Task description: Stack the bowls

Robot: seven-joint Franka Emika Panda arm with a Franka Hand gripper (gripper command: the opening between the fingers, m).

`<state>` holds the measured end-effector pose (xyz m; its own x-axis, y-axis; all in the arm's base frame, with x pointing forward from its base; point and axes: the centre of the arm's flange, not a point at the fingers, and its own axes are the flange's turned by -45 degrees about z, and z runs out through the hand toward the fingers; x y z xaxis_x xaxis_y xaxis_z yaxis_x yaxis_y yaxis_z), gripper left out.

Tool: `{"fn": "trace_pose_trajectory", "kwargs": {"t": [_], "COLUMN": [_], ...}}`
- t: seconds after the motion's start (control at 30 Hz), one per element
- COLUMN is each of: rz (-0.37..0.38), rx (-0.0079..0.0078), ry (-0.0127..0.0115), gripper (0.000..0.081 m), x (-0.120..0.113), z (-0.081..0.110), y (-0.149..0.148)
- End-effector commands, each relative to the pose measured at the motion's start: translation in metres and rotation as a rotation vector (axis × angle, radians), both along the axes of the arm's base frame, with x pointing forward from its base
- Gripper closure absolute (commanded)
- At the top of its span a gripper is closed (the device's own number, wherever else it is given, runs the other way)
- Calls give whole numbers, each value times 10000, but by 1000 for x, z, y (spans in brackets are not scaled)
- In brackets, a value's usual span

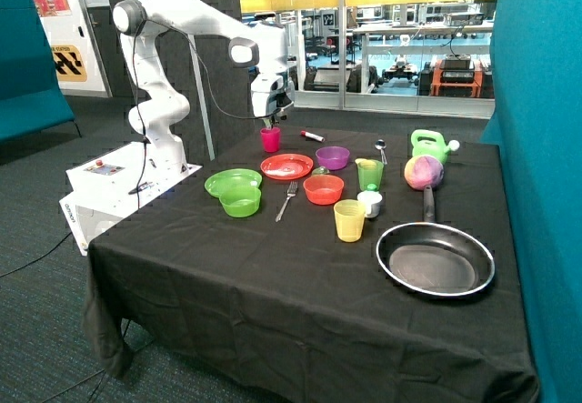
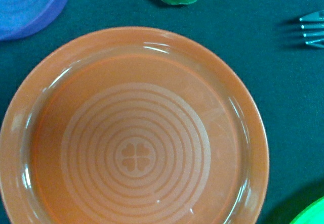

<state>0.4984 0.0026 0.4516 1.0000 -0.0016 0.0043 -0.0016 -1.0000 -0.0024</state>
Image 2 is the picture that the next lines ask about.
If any orange-red plastic plate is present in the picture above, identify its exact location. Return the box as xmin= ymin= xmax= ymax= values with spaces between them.
xmin=1 ymin=27 xmax=269 ymax=223

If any silver metal fork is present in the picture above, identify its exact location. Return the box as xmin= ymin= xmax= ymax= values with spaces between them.
xmin=299 ymin=10 xmax=323 ymax=49

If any purple plastic bowl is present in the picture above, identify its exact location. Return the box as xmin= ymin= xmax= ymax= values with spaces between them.
xmin=1 ymin=0 xmax=68 ymax=41

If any green plastic plate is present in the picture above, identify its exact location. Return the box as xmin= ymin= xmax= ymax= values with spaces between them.
xmin=290 ymin=197 xmax=324 ymax=224

